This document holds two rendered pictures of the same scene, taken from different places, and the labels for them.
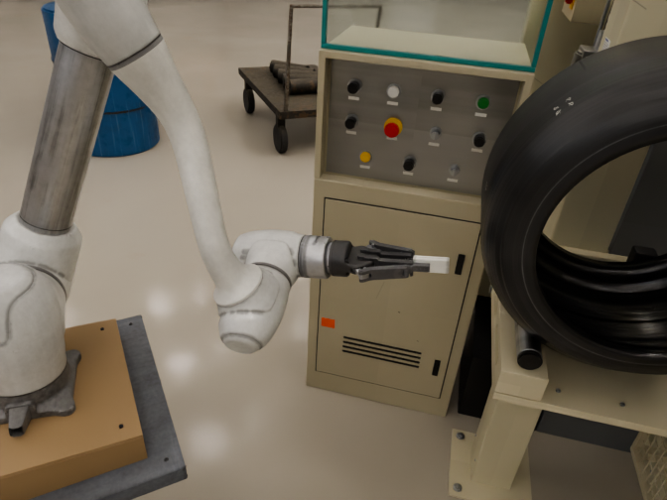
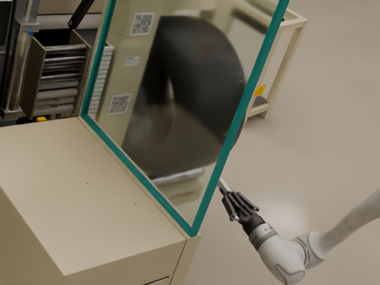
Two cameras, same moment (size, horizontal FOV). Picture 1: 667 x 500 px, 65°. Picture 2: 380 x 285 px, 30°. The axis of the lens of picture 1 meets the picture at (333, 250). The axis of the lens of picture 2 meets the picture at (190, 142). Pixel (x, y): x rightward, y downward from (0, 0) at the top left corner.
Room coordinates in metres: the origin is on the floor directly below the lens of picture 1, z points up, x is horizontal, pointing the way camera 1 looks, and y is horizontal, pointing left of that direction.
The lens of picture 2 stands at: (2.72, 0.69, 2.37)
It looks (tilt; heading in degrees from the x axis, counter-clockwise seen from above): 31 degrees down; 210
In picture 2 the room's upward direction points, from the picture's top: 20 degrees clockwise
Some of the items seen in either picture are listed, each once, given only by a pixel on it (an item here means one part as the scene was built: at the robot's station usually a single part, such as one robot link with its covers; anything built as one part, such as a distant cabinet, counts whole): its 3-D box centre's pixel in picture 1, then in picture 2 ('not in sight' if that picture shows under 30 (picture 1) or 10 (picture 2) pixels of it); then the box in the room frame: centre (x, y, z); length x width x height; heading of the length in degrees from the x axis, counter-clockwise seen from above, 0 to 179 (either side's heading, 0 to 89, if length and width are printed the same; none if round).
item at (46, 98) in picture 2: not in sight; (51, 73); (0.99, -0.97, 1.05); 0.20 x 0.15 x 0.30; 168
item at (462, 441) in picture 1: (489, 468); not in sight; (1.11, -0.58, 0.01); 0.27 x 0.27 x 0.02; 78
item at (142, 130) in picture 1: (108, 64); not in sight; (4.08, 1.82, 0.48); 1.31 x 0.81 x 0.97; 32
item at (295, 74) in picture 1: (302, 64); not in sight; (4.27, 0.35, 0.54); 1.36 x 0.79 x 1.07; 21
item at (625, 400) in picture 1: (578, 352); not in sight; (0.86, -0.55, 0.80); 0.37 x 0.36 x 0.02; 78
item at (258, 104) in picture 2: not in sight; (241, 54); (-1.37, -1.50, 0.40); 0.60 x 0.35 x 0.80; 89
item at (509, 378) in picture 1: (516, 326); not in sight; (0.89, -0.41, 0.83); 0.36 x 0.09 x 0.06; 168
